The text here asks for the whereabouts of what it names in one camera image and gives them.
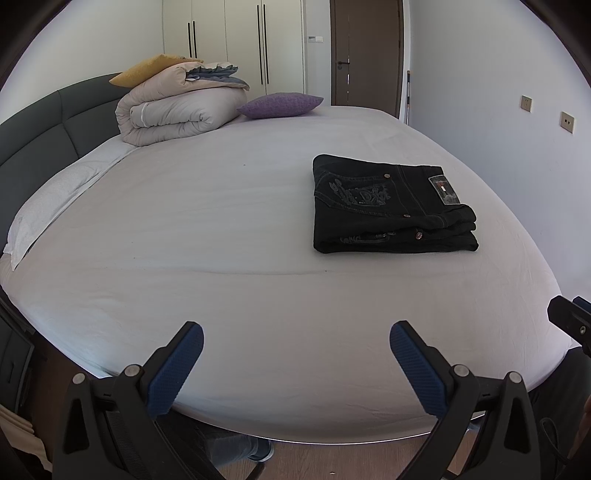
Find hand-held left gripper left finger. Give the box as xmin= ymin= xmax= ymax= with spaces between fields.
xmin=53 ymin=322 xmax=205 ymax=480

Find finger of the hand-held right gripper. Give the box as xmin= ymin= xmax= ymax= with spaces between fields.
xmin=547 ymin=295 xmax=591 ymax=356

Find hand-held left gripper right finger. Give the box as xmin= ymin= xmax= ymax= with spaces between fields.
xmin=389 ymin=320 xmax=539 ymax=480

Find black denim pants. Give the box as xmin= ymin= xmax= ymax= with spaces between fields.
xmin=312 ymin=154 xmax=479 ymax=254

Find person's black clothing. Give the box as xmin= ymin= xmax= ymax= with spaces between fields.
xmin=529 ymin=344 xmax=591 ymax=480

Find person's leg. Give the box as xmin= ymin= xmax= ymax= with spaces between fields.
xmin=161 ymin=410 xmax=274 ymax=468

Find bed with white sheet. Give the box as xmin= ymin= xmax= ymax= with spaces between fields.
xmin=0 ymin=105 xmax=575 ymax=444

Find dark nightstand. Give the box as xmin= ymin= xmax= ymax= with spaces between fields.
xmin=0 ymin=316 xmax=37 ymax=411

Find folded beige duvet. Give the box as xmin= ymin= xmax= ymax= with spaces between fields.
xmin=115 ymin=61 xmax=250 ymax=147

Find dark grey padded headboard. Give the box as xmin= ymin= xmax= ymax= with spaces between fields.
xmin=0 ymin=73 xmax=134 ymax=245

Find purple pillow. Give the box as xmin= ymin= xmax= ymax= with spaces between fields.
xmin=237 ymin=92 xmax=324 ymax=118

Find grey-blue ruffled blanket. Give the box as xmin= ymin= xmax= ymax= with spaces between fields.
xmin=185 ymin=65 xmax=250 ymax=90

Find yellow pillow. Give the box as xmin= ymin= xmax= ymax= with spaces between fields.
xmin=109 ymin=54 xmax=204 ymax=88

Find brown door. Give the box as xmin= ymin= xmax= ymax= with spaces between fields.
xmin=330 ymin=0 xmax=404 ymax=116

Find white wardrobe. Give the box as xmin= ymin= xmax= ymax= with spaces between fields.
xmin=161 ymin=0 xmax=305 ymax=97

